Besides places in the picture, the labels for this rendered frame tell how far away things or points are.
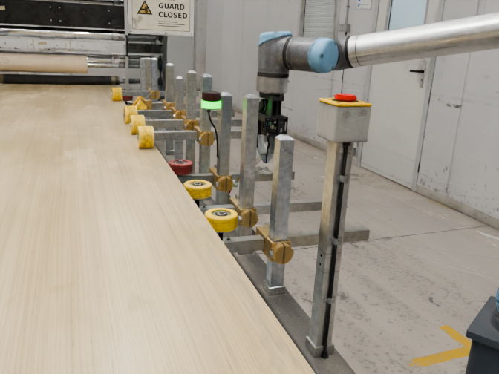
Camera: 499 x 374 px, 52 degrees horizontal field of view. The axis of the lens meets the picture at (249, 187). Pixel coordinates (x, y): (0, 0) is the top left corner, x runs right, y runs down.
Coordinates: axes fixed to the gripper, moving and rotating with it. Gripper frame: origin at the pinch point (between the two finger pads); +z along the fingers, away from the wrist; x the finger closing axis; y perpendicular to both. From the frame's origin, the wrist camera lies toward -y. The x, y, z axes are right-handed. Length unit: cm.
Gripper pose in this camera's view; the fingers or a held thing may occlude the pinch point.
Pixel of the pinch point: (265, 158)
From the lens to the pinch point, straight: 154.2
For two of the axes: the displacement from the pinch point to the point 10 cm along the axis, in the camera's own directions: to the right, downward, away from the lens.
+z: -0.5, 9.5, 2.9
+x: 9.5, -0.5, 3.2
